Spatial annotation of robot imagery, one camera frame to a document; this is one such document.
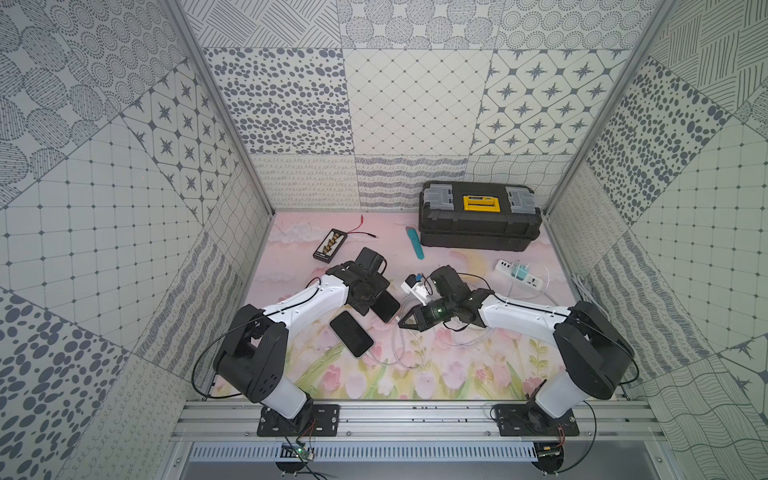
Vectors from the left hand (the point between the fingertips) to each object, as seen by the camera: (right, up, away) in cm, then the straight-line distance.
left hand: (380, 283), depth 89 cm
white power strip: (+43, +3, +12) cm, 44 cm away
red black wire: (-11, +16, +27) cm, 33 cm away
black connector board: (-20, +11, +19) cm, 30 cm away
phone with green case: (-9, -15, 0) cm, 18 cm away
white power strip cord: (+68, -5, +9) cm, 69 cm away
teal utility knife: (+12, +12, +22) cm, 28 cm away
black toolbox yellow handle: (+38, +21, +8) cm, 44 cm away
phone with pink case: (+2, -6, -4) cm, 7 cm away
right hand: (+7, -11, -7) cm, 15 cm away
